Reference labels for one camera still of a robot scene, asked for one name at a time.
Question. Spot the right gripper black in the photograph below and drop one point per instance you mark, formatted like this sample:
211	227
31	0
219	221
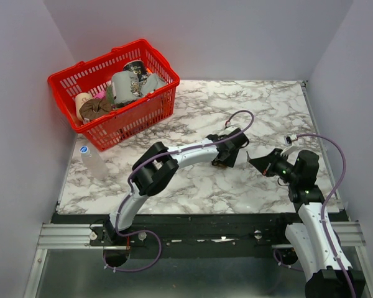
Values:
266	164

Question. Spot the pink item in basket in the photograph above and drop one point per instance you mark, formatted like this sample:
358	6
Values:
100	95

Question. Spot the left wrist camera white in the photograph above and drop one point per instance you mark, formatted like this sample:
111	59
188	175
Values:
230	129

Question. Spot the beige cup in basket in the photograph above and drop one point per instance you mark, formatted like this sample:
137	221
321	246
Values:
80	100

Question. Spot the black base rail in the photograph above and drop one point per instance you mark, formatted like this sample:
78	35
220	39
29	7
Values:
196	236

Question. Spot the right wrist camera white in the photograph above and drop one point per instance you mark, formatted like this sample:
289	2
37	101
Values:
291	147

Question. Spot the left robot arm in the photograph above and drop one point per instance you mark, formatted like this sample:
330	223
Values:
153	171

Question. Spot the grey printed cloth roll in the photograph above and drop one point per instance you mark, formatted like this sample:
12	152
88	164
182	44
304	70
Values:
126	88

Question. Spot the red plastic shopping basket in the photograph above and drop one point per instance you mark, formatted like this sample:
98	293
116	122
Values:
95	75

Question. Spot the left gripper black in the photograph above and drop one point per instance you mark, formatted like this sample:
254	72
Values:
230	161

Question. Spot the aluminium frame rail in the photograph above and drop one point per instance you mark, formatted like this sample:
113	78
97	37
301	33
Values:
86	236

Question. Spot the small key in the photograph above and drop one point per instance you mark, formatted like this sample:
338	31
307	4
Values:
248	157

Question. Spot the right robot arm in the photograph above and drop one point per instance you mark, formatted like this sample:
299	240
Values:
327	270

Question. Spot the grey cloth in basket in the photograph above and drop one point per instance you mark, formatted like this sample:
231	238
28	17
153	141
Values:
151	84

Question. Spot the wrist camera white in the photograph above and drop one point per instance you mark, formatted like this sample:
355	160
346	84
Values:
230	129
291	147

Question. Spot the black can in basket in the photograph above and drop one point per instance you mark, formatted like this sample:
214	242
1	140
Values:
138	68

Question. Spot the clear plastic water bottle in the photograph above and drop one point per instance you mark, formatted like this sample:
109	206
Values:
93	162

